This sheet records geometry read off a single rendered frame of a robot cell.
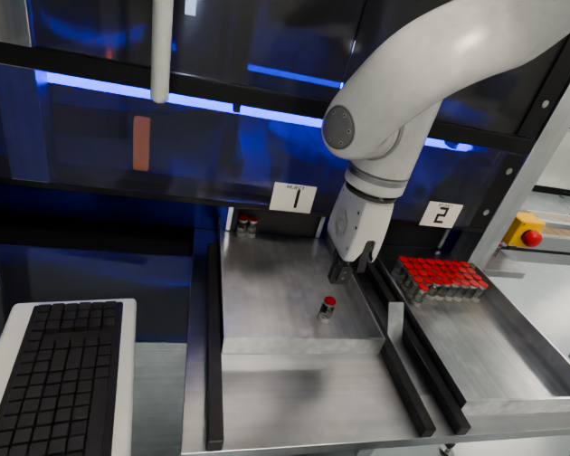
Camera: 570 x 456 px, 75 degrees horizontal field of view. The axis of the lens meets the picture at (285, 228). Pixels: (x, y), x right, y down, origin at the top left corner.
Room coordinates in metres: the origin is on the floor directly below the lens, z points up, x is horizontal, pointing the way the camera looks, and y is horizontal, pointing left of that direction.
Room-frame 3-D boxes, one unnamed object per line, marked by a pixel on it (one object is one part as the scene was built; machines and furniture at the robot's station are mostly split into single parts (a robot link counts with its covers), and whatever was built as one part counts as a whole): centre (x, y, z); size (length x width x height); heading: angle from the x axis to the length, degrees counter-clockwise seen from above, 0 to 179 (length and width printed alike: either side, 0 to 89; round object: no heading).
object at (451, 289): (0.65, -0.36, 0.90); 0.18 x 0.02 x 0.05; 107
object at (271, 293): (0.57, -0.03, 0.90); 0.34 x 0.26 x 0.04; 17
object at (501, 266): (0.91, -0.56, 0.87); 0.14 x 0.13 x 0.02; 17
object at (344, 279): (0.48, -0.11, 1.00); 0.03 x 0.03 x 0.07; 18
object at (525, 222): (0.86, -0.56, 1.00); 0.08 x 0.07 x 0.07; 17
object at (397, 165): (0.49, -0.10, 1.24); 0.09 x 0.08 x 0.13; 137
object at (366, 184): (0.50, -0.10, 1.16); 0.09 x 0.08 x 0.03; 18
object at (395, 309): (0.46, -0.24, 0.91); 0.14 x 0.03 x 0.06; 18
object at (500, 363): (0.57, -0.39, 0.90); 0.34 x 0.26 x 0.04; 17
